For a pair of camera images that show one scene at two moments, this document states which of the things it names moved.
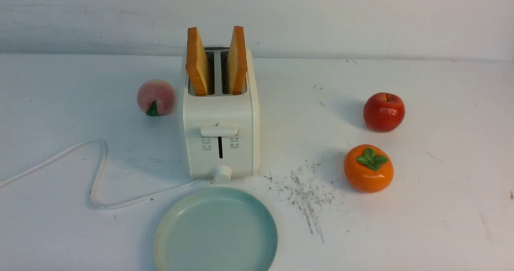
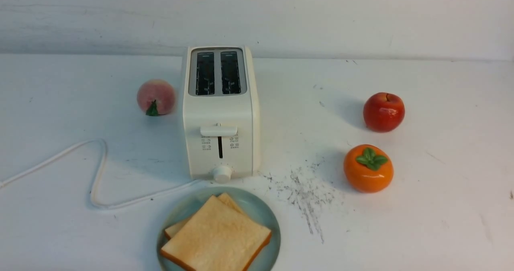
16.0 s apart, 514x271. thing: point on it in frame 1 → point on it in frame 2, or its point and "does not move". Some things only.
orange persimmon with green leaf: (368, 168) does not move
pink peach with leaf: (156, 97) does not move
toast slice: (197, 63) → (171, 231)
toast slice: (236, 65) → (215, 236)
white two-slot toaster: (221, 129) does not move
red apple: (384, 112) does not move
